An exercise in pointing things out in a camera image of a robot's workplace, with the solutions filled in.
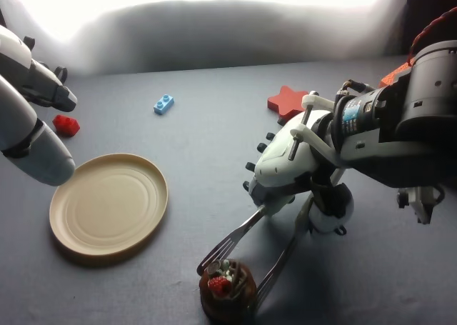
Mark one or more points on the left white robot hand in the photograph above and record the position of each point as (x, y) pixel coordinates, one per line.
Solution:
(21, 132)

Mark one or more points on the orange foam block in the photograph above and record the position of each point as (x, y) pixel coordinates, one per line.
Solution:
(392, 76)

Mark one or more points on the light blue toy brick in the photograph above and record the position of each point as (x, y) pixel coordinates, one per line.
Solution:
(164, 104)

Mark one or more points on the beige round plate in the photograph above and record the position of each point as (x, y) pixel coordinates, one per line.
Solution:
(107, 207)

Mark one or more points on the chocolate toy cupcake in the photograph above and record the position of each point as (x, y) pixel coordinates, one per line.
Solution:
(221, 303)

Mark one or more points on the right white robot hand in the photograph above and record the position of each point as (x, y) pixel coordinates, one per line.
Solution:
(278, 160)

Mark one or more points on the red star block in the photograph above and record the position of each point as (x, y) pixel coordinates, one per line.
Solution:
(282, 101)

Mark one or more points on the red toy brick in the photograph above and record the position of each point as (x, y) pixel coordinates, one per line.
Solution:
(66, 125)

